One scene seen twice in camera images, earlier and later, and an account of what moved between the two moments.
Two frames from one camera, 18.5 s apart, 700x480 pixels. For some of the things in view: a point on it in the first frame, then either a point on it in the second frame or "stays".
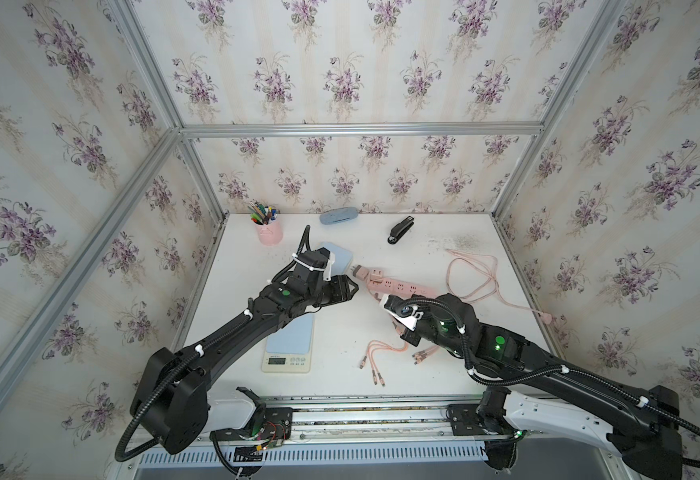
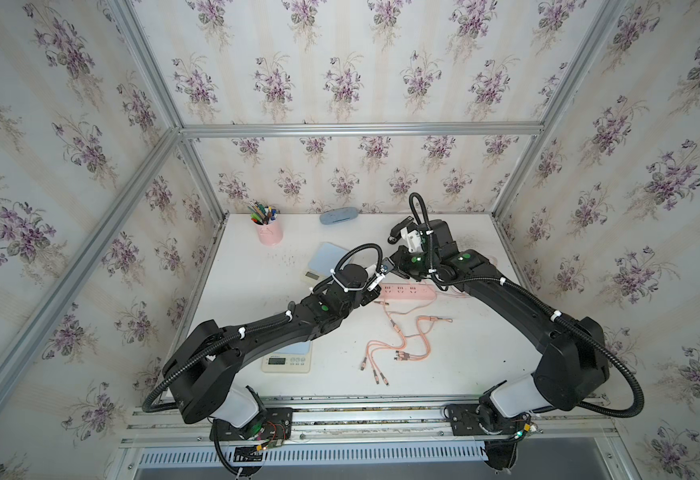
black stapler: [400, 229] stays
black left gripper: [341, 288] to [371, 296]
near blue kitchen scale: [291, 349] stays
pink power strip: [379, 285] stays
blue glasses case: [338, 215] stays
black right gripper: [426, 303] to [399, 261]
